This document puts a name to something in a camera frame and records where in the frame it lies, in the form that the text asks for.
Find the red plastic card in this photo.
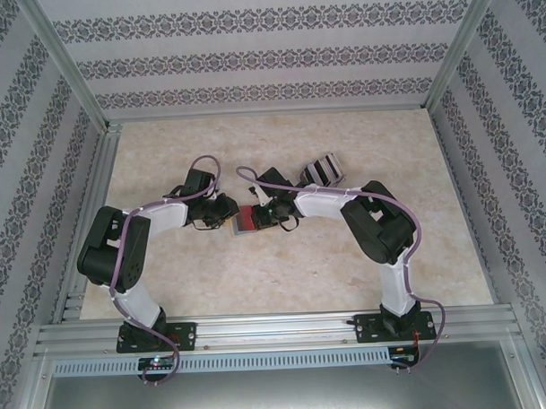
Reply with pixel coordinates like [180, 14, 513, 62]
[238, 204, 261, 232]

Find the light blue box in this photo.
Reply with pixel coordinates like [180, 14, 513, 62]
[229, 203, 275, 238]

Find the pale card black stripe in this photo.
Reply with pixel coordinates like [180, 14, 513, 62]
[319, 156, 336, 184]

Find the orange-edged card black stripe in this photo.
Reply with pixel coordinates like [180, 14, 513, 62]
[327, 152, 345, 179]

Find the grey sheet metal panel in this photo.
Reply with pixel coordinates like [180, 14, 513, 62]
[13, 359, 546, 409]

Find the thin aluminium frame rail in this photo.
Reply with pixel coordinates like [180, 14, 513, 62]
[103, 103, 432, 126]

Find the slotted aluminium side rail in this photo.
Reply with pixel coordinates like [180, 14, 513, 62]
[44, 123, 129, 325]

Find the wide aluminium base rail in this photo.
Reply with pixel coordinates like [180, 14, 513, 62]
[32, 305, 525, 357]

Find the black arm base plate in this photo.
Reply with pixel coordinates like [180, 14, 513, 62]
[353, 310, 438, 345]
[117, 321, 198, 354]

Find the grey slotted cable duct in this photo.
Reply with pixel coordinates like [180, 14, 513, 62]
[51, 347, 392, 379]

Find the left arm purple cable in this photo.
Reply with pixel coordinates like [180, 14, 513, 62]
[105, 153, 230, 389]

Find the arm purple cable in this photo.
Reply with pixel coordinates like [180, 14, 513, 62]
[235, 158, 451, 376]
[105, 153, 230, 389]

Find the aluminium frame post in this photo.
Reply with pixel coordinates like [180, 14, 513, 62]
[420, 0, 509, 113]
[21, 0, 118, 134]

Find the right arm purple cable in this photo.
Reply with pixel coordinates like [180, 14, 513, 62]
[235, 158, 451, 376]

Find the aluminium frame leg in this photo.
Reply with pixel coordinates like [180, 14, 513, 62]
[501, 335, 546, 409]
[3, 351, 55, 409]

